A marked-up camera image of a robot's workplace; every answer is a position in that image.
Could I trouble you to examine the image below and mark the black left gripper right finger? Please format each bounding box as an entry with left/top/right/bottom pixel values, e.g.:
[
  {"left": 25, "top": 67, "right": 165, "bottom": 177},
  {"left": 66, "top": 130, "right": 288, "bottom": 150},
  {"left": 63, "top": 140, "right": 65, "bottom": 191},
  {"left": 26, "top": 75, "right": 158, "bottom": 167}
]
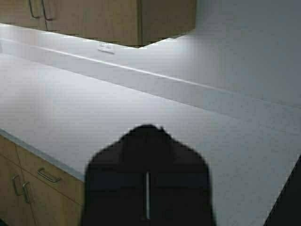
[{"left": 147, "top": 127, "right": 216, "bottom": 226}]

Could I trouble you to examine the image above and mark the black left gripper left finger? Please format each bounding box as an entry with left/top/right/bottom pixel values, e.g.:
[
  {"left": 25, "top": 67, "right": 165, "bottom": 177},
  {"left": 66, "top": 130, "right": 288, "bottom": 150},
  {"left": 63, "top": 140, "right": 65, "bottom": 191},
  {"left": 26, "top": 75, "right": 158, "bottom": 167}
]
[{"left": 81, "top": 128, "right": 148, "bottom": 226}]

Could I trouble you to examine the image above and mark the wooden lower base cabinet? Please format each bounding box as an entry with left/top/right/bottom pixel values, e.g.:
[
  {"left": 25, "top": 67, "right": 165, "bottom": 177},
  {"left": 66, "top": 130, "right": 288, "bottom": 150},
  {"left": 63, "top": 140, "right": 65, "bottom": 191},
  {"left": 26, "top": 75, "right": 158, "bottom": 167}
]
[{"left": 0, "top": 136, "right": 83, "bottom": 226}]

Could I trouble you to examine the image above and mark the black glass cooktop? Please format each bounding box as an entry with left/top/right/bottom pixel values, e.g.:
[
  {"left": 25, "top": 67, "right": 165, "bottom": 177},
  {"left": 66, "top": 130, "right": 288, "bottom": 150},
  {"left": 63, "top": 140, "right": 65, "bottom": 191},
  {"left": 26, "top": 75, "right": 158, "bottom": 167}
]
[{"left": 264, "top": 158, "right": 301, "bottom": 226}]

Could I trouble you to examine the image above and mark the white wall outlet plate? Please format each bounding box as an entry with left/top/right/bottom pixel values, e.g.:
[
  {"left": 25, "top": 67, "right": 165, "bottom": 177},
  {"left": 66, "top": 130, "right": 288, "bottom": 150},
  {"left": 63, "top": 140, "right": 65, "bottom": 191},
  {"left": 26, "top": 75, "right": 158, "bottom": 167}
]
[{"left": 97, "top": 42, "right": 115, "bottom": 54}]

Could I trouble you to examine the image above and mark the wooden upper wall cabinet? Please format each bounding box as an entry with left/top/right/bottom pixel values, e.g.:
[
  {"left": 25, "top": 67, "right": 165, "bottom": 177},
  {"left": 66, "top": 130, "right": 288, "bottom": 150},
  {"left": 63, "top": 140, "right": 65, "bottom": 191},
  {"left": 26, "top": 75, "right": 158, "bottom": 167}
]
[{"left": 0, "top": 0, "right": 197, "bottom": 48}]

